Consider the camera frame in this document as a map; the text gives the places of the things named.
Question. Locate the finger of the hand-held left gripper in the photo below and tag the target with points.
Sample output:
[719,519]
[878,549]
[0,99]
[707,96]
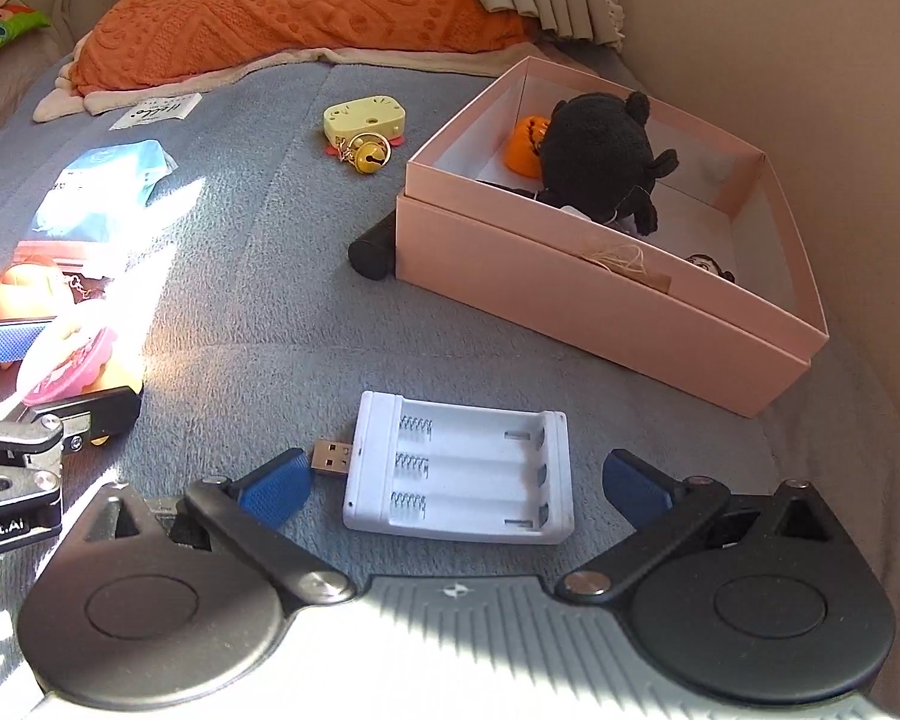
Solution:
[97,416]
[4,345]

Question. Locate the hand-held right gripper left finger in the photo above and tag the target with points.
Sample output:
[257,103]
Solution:
[277,487]

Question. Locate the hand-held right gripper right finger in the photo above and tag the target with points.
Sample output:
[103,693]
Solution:
[637,487]

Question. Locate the white battery charger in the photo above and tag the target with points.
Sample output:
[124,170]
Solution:
[457,465]

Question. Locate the blue tissue packet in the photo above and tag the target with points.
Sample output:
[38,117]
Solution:
[105,180]

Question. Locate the pink cardboard box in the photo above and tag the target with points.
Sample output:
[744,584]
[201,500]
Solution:
[570,300]

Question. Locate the black plush toy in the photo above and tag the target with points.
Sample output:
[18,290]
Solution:
[592,142]

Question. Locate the orange pumpkin toy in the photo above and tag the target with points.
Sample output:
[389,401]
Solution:
[521,150]

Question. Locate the yellow toy with bell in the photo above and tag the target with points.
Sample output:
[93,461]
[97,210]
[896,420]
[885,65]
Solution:
[364,116]

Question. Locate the black cylinder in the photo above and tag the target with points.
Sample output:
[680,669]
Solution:
[371,251]

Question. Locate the white fabric label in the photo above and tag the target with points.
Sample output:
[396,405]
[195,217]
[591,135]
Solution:
[157,111]

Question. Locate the green patterned cushion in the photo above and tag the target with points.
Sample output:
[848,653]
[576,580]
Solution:
[0,34]

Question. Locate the orange textured pillow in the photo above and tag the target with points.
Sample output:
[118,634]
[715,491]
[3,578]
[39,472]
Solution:
[270,7]

